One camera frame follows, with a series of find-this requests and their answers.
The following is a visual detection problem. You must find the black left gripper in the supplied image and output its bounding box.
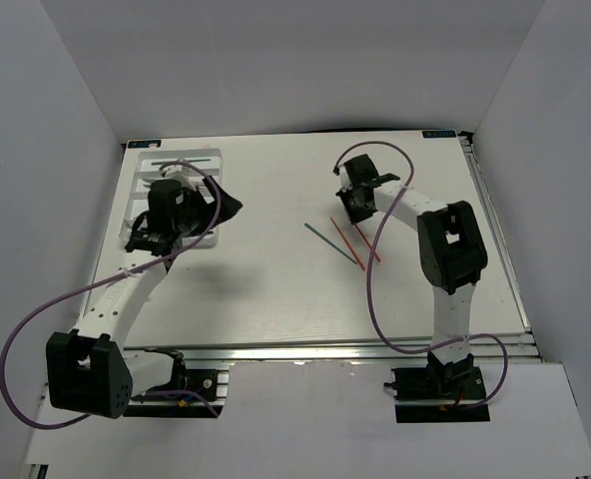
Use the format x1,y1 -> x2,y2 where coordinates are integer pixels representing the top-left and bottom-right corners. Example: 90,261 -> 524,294
173,176 -> 242,236

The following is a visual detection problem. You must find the orange chopstick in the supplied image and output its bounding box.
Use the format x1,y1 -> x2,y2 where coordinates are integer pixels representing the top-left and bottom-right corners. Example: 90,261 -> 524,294
329,217 -> 366,271
354,225 -> 381,263

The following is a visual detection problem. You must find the teal chopstick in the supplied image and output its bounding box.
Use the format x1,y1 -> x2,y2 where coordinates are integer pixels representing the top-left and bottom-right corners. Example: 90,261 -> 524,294
151,158 -> 212,165
303,223 -> 357,264

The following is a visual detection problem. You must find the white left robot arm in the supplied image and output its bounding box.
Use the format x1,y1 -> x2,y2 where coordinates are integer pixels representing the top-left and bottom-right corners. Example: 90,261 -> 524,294
46,175 -> 243,418

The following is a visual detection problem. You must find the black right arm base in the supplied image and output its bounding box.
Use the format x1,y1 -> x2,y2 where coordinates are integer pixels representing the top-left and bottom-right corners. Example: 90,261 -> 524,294
383,366 -> 490,424

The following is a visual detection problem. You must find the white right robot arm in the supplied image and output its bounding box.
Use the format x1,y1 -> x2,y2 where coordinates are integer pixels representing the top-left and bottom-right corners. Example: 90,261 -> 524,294
333,155 -> 488,398

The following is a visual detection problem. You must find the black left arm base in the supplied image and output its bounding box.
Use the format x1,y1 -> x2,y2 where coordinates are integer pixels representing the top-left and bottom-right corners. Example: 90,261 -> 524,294
124,363 -> 229,419

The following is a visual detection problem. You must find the white cutlery tray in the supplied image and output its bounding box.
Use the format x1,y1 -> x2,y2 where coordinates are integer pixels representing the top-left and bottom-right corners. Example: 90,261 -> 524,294
120,151 -> 223,246

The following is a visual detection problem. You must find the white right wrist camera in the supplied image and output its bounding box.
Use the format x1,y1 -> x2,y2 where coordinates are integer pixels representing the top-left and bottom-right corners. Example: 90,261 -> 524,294
336,167 -> 352,196

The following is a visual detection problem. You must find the aluminium table frame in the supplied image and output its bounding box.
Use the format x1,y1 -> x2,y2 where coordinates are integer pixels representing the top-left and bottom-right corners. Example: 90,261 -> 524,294
23,130 -> 544,479

